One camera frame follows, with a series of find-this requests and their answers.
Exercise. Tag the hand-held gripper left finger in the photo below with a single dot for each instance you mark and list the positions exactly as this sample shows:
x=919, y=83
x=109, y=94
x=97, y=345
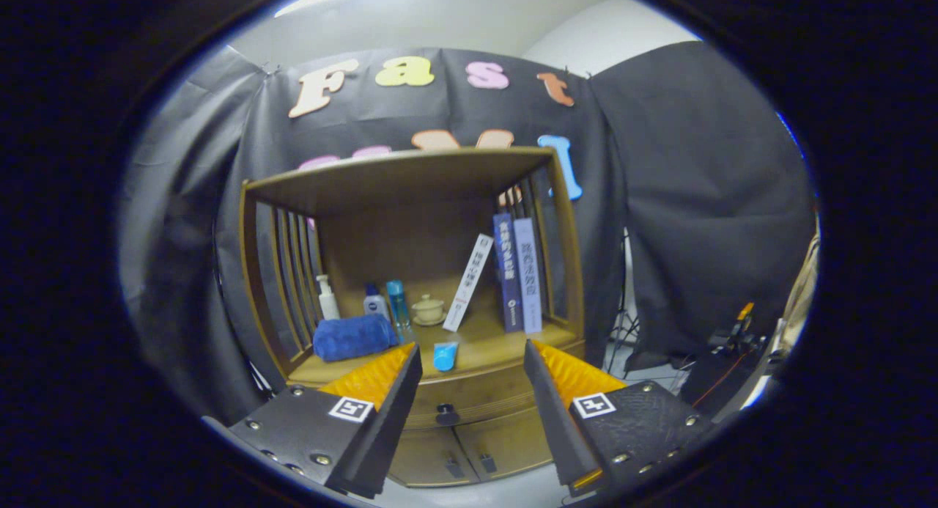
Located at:
x=392, y=420

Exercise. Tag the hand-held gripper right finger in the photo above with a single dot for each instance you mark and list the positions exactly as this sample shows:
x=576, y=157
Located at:
x=553, y=420

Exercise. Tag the wooden drawer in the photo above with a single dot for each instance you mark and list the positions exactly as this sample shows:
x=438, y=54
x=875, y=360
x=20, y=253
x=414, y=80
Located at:
x=476, y=394

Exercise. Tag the blue and white tube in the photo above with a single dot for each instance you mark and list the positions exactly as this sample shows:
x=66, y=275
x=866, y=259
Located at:
x=445, y=358

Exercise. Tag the wooden cabinet door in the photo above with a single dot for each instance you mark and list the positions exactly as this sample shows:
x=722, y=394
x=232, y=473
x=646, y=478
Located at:
x=425, y=457
x=513, y=442

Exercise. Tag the wooden countertop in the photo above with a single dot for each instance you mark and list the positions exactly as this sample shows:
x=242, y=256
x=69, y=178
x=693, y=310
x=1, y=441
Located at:
x=491, y=339

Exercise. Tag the wooden cabinet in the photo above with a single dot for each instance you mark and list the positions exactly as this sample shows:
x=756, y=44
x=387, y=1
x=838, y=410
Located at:
x=410, y=174

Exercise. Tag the blue rolled towel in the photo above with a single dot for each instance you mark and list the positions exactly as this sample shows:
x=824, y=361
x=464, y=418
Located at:
x=352, y=338

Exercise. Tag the beige lidded teacup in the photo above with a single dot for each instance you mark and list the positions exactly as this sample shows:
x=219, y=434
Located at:
x=428, y=310

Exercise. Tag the white lotion bottle blue cap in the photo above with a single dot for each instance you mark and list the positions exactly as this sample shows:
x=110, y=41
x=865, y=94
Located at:
x=375, y=305

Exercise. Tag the clear blue bottle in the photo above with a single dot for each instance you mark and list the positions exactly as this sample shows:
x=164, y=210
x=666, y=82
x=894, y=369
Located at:
x=397, y=303

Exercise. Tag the black light stand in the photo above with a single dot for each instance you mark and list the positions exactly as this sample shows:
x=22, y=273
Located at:
x=625, y=325

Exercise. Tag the white pump bottle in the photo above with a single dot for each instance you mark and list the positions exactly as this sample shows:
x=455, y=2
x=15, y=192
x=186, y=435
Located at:
x=329, y=303

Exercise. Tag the pale lavender book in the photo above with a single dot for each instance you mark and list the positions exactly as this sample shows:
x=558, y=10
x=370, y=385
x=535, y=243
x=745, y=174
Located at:
x=527, y=273

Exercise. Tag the dark blue book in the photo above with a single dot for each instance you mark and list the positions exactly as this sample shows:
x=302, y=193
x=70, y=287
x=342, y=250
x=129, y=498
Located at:
x=507, y=273

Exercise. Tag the white book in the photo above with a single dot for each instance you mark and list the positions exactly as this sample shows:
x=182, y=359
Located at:
x=469, y=281

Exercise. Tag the dark low stand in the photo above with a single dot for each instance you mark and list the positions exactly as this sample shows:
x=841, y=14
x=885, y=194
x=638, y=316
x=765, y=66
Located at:
x=714, y=383

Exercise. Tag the orange and black device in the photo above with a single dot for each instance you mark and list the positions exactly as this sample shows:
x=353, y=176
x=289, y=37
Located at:
x=736, y=339

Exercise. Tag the person's beige clothing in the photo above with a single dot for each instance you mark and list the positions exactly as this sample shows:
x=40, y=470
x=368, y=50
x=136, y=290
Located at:
x=799, y=303

